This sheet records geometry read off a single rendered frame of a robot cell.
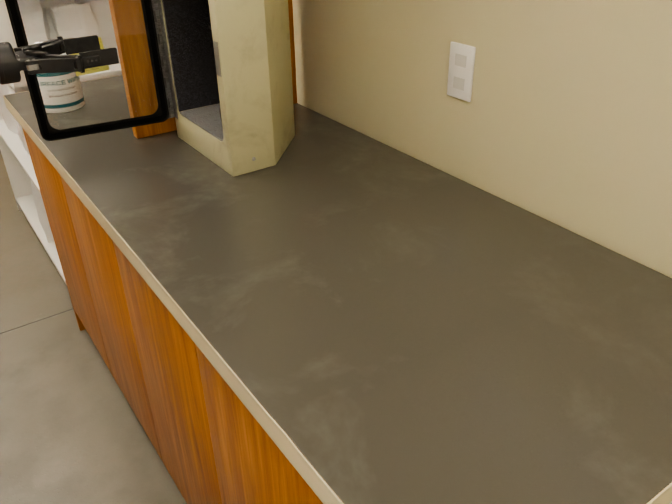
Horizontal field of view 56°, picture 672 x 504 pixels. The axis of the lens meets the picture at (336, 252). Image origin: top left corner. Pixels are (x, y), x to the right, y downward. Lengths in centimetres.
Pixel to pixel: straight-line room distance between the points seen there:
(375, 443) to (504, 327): 30
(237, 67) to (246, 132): 14
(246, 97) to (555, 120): 64
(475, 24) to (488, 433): 85
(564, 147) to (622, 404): 55
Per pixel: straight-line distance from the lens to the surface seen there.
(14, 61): 137
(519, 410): 86
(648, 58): 116
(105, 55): 136
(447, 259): 113
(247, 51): 140
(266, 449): 100
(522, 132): 133
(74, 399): 239
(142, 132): 175
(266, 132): 147
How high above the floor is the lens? 153
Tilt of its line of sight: 31 degrees down
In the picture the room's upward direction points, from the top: 1 degrees counter-clockwise
